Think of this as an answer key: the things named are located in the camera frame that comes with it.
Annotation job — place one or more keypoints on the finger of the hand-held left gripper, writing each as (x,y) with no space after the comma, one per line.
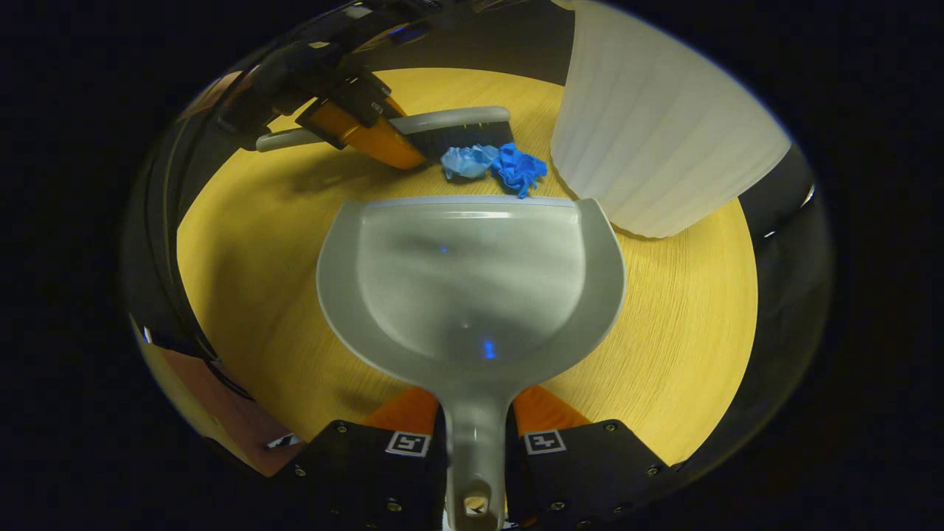
(383,140)

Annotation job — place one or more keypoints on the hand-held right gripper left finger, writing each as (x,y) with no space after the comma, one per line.
(354,479)

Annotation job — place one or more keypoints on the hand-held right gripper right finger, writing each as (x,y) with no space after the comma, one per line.
(590,479)

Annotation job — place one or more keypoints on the small grey broom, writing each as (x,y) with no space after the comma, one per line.
(464,127)

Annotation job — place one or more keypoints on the light blue paper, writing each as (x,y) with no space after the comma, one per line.
(468,161)

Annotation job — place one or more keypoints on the dark blue paper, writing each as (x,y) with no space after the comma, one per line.
(520,168)

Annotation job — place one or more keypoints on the grey plastic dustpan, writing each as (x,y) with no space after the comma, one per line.
(472,280)

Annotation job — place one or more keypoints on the white ribbed garbage bin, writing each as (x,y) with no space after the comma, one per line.
(664,125)

